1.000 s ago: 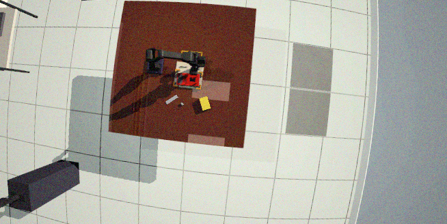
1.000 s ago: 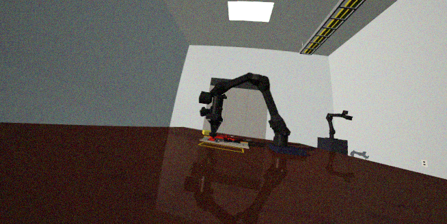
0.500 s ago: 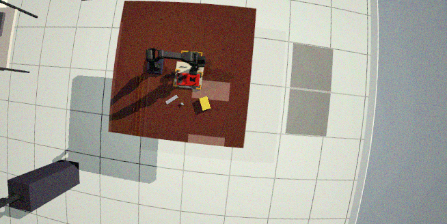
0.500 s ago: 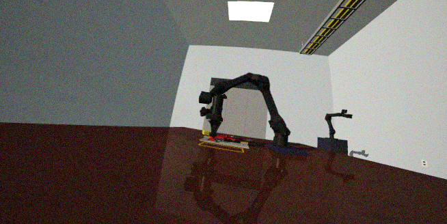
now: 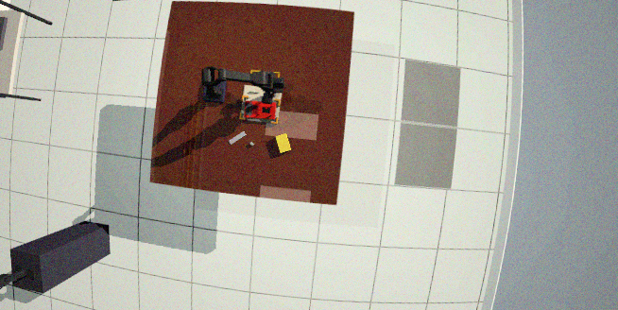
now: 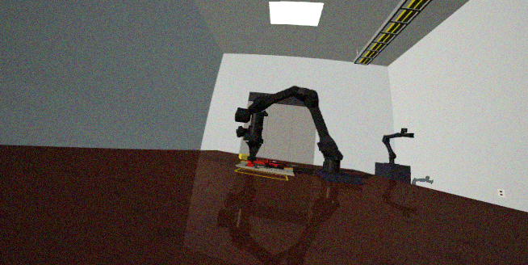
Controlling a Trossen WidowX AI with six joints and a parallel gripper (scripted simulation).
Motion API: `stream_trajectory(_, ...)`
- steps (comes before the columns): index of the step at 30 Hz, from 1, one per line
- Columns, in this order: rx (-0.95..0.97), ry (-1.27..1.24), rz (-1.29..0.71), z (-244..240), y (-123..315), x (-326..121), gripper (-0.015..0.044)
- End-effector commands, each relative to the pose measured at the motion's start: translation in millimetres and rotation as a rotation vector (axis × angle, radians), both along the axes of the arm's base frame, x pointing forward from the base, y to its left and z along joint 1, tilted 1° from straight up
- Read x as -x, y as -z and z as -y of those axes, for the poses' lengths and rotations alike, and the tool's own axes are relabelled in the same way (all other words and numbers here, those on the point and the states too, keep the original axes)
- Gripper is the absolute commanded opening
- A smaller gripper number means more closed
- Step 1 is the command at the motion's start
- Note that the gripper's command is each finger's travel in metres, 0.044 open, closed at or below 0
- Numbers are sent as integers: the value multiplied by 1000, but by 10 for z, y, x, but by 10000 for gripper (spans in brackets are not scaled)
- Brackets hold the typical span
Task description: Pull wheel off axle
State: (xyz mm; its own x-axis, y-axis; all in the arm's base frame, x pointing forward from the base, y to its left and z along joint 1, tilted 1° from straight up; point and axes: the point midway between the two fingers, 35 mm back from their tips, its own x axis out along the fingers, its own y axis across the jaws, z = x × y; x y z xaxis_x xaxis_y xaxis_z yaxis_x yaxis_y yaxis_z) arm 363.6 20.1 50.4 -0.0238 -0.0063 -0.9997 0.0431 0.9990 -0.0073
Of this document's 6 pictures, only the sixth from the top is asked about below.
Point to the yellow rectangular block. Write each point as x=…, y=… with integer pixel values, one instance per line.
x=243, y=156

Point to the beige flat slab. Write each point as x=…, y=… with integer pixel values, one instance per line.
x=285, y=171

